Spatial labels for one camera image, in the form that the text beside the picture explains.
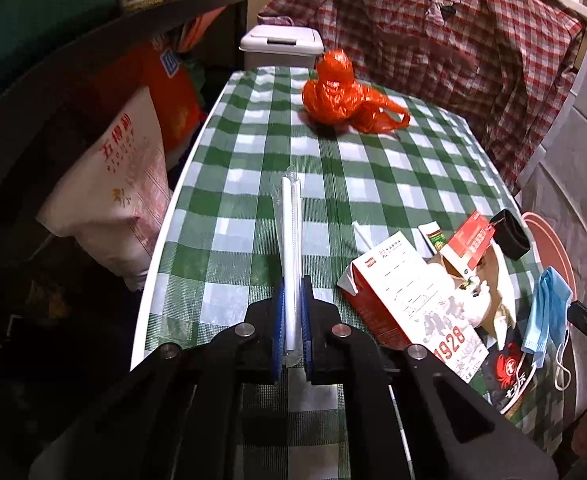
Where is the red plaid shirt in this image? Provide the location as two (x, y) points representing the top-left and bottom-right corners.
(257, 0), (587, 196)

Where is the short white straw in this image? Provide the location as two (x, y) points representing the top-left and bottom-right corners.
(351, 220), (374, 251)

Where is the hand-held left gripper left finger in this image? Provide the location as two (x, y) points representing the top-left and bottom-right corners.
(28, 287), (286, 480)

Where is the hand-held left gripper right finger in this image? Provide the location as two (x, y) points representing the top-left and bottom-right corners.
(301, 276), (560, 480)

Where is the small white green box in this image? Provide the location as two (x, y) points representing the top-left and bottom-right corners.
(418, 223), (449, 261)

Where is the red cardboard box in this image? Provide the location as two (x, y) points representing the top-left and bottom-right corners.
(446, 211), (497, 272)

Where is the crumpled white tissue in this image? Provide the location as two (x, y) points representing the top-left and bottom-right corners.
(453, 280), (491, 328)

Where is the black shelf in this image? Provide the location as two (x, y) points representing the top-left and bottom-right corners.
(0, 0), (249, 241)

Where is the blue face mask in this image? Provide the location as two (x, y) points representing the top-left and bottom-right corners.
(522, 266), (574, 391)

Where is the white flour sack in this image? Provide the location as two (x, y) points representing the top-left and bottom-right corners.
(36, 86), (175, 292)

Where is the orange plastic bag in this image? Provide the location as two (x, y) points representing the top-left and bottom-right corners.
(302, 50), (411, 135)

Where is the plastic-wrapped white straw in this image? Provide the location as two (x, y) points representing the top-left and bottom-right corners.
(272, 166), (305, 368)

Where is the black red snack packet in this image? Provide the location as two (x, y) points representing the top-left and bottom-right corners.
(483, 330), (549, 416)

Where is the orange shopping bag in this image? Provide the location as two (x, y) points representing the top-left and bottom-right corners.
(93, 42), (206, 171)

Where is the white lidded trash bin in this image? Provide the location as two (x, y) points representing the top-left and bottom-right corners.
(239, 24), (325, 70)

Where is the red and white milk carton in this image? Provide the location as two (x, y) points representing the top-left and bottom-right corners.
(337, 231), (489, 381)

